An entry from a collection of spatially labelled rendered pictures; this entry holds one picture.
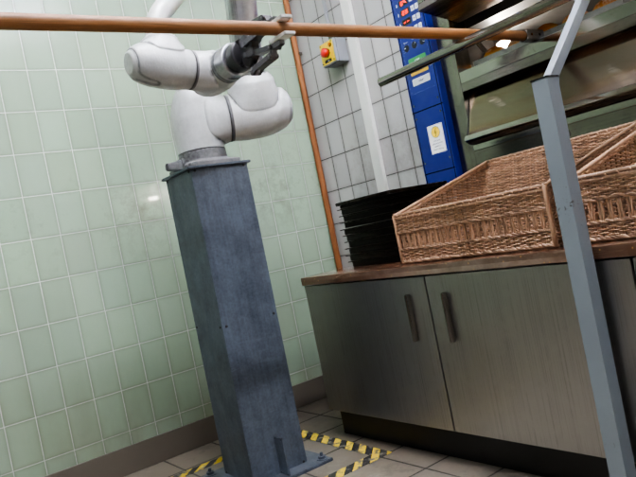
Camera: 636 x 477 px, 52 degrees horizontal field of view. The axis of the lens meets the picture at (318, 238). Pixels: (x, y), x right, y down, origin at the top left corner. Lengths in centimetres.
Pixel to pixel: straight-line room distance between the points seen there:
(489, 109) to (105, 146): 141
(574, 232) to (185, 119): 122
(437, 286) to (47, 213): 140
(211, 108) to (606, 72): 118
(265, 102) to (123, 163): 72
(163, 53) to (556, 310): 112
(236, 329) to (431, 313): 60
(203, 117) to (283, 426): 101
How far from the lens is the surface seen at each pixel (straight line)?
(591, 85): 210
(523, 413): 175
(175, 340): 261
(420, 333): 191
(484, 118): 233
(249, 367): 206
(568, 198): 146
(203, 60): 175
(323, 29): 160
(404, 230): 195
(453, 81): 242
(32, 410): 247
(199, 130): 209
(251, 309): 206
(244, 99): 212
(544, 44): 220
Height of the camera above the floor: 72
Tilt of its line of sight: level
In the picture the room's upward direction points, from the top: 11 degrees counter-clockwise
